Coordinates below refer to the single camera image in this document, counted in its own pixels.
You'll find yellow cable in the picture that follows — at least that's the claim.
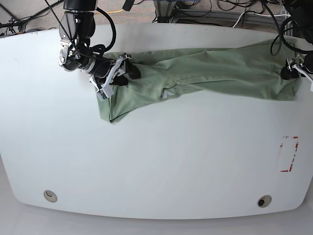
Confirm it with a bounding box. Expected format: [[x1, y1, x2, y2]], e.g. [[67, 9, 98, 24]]
[[95, 8, 124, 15]]

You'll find table grommet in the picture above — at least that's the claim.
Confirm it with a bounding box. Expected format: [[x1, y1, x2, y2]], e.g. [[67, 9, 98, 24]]
[[44, 190, 58, 203], [257, 195, 272, 208]]

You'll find green T-shirt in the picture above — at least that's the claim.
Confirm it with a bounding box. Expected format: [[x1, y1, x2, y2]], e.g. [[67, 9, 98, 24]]
[[98, 40, 301, 123]]

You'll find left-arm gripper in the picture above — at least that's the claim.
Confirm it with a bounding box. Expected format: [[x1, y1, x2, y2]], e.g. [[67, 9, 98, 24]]
[[281, 55, 313, 80]]

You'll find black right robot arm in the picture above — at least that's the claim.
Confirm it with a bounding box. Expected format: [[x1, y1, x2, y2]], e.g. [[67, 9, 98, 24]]
[[59, 0, 141, 89]]

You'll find red tape rectangle marking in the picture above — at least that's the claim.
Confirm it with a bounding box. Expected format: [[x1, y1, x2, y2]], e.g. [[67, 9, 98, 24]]
[[277, 136, 299, 172]]

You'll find right table grommet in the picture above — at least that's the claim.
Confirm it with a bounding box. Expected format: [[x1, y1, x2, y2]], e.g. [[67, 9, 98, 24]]
[[257, 195, 272, 208]]

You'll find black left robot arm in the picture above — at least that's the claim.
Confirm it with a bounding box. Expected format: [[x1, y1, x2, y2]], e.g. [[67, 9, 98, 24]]
[[261, 0, 313, 82]]

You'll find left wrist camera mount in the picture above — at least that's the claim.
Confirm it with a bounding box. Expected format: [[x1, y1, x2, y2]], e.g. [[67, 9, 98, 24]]
[[286, 55, 313, 92]]

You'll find left table grommet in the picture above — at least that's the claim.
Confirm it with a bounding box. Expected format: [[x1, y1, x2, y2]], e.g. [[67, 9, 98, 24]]
[[44, 190, 58, 203]]

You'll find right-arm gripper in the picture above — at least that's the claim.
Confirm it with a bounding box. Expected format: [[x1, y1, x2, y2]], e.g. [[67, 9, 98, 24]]
[[89, 60, 141, 86]]

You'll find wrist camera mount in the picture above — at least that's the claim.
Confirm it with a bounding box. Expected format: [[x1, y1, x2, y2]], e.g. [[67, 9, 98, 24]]
[[286, 55, 313, 92], [89, 53, 132, 102]]

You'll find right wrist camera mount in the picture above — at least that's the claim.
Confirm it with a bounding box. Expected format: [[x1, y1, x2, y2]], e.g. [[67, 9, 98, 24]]
[[89, 53, 132, 102]]

